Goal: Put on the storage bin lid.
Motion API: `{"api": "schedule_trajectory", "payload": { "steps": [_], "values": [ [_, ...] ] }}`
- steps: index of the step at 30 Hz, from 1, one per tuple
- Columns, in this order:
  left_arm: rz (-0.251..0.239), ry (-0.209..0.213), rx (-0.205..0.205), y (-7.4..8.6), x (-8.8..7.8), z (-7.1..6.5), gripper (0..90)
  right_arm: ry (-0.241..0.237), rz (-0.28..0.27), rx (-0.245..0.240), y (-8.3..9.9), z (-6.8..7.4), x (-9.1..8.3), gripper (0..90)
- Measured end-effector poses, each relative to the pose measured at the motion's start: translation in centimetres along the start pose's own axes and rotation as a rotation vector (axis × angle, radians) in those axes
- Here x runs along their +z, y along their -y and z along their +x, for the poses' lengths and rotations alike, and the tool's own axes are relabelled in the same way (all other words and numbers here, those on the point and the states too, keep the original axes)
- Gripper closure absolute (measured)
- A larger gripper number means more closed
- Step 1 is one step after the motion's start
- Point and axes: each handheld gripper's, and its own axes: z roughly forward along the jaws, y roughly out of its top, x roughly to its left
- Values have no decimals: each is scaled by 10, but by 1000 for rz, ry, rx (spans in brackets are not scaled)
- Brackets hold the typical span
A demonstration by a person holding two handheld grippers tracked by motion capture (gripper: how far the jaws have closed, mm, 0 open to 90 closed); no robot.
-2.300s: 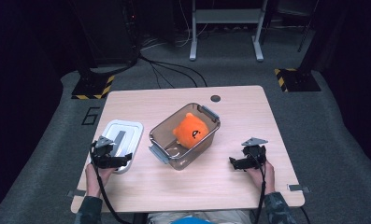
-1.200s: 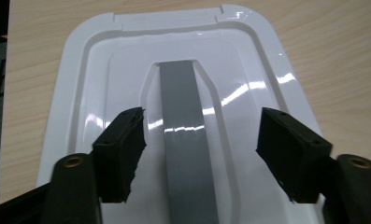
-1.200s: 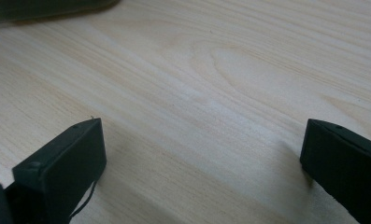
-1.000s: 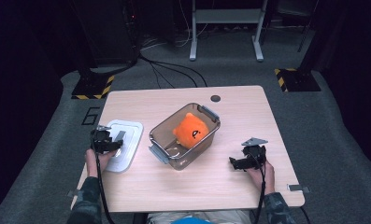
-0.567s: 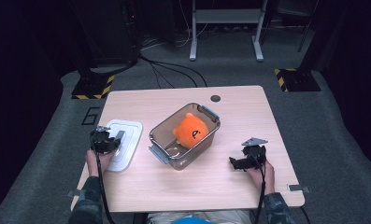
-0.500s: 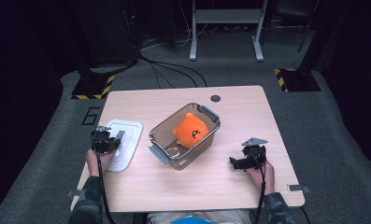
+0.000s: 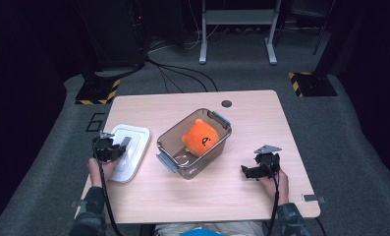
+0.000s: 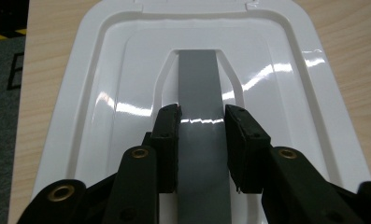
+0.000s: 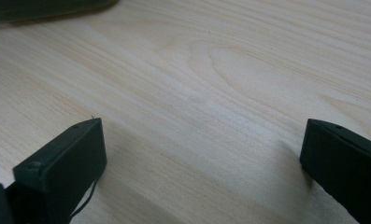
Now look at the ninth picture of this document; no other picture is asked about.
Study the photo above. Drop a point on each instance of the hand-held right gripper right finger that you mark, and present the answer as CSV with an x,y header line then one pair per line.
x,y
345,168

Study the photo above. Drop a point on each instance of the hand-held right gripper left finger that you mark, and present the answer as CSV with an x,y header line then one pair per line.
x,y
61,171

